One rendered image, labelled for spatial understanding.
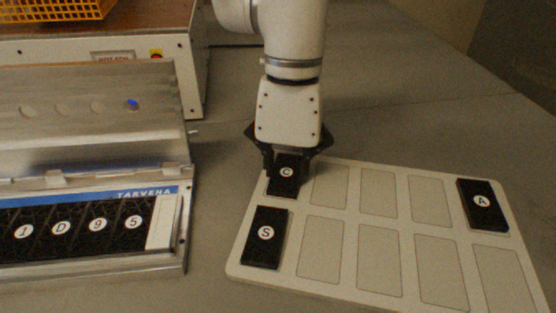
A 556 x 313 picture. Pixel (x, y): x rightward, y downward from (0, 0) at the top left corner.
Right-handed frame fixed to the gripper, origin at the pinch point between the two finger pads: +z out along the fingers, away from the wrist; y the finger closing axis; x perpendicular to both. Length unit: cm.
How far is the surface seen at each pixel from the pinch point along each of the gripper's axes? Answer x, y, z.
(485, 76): 48, 44, -7
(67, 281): -23.9, -23.9, 7.1
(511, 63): 200, 115, 18
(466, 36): 237, 95, 7
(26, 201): -13.8, -38.4, 4.3
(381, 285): -16.4, 15.4, 6.0
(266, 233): -12.6, -0.5, 4.0
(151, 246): -18.5, -14.9, 4.1
